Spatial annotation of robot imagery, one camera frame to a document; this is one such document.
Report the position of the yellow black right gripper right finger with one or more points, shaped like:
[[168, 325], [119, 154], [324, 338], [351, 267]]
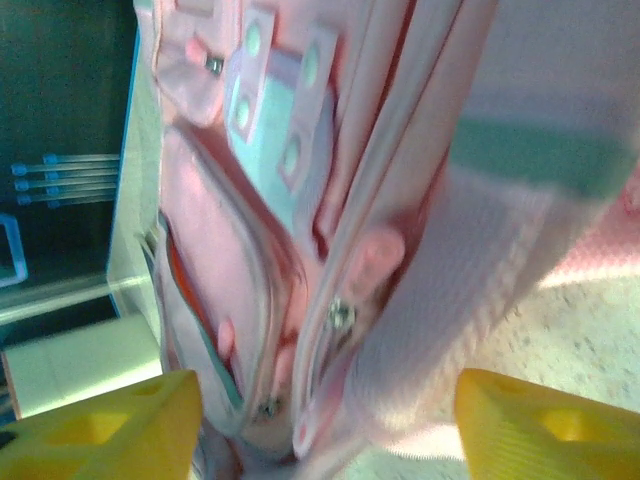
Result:
[[545, 430]]

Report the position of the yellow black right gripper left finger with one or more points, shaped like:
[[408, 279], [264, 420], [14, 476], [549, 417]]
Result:
[[100, 430]]

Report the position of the pink student backpack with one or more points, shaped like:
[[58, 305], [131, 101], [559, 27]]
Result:
[[400, 200]]

